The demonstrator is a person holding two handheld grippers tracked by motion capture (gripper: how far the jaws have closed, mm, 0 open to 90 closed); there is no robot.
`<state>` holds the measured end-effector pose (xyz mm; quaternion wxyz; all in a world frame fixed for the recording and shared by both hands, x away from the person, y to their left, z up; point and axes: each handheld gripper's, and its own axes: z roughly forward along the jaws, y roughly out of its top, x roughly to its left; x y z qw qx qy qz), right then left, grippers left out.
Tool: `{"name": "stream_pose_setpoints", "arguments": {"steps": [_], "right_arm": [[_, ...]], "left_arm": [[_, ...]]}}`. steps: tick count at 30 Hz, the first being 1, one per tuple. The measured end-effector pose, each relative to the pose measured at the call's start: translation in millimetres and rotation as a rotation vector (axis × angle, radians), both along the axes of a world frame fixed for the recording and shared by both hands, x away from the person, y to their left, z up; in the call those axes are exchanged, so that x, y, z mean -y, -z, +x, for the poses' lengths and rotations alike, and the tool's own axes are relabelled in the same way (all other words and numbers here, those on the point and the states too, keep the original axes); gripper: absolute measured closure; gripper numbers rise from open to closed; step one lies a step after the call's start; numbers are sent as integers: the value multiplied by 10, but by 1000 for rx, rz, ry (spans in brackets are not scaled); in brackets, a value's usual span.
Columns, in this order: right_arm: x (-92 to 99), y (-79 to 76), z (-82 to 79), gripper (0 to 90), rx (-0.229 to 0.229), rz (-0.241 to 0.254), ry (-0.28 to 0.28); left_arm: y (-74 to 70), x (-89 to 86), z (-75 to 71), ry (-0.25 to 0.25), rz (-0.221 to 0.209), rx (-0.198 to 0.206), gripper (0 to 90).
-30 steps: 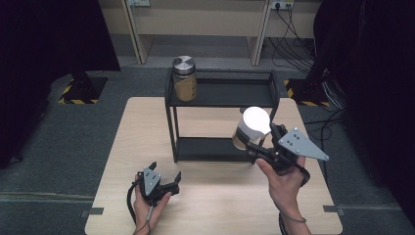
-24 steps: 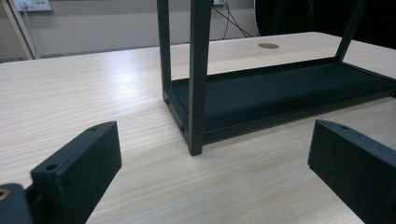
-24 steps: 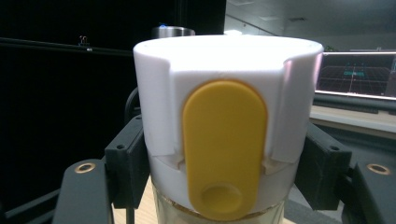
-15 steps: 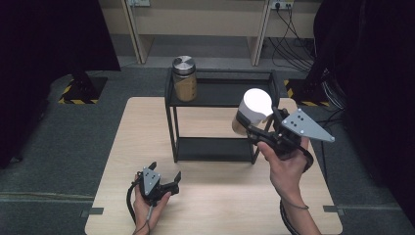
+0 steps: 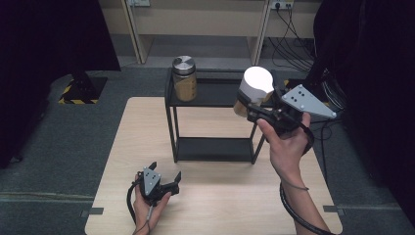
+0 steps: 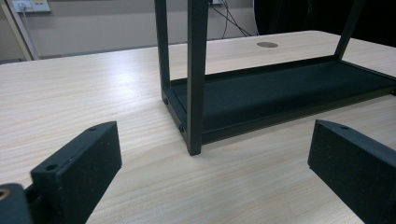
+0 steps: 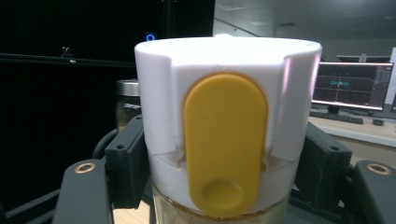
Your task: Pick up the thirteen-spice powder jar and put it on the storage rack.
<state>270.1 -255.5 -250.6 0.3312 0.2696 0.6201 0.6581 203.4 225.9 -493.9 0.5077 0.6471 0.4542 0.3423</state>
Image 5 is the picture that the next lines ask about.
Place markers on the dark curtain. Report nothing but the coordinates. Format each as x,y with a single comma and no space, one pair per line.
39,65
375,81

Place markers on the jar with white lid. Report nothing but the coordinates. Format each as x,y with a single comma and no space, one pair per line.
257,81

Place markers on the black metal shelf rack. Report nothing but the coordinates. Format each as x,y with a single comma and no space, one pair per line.
215,150

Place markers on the grey tape mark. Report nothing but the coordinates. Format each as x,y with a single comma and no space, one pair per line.
336,209
93,211

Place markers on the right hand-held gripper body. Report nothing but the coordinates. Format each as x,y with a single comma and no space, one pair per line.
303,103

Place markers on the person's right hand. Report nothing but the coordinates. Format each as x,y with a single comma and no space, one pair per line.
288,153

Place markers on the white wall socket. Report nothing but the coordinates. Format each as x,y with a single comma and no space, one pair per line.
282,4
139,2

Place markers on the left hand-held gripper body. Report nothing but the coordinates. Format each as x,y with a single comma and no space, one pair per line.
151,184

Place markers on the person's left hand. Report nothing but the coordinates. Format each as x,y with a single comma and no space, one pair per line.
143,215

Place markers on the glass jar with silver lid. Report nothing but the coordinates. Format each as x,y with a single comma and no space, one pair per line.
185,81

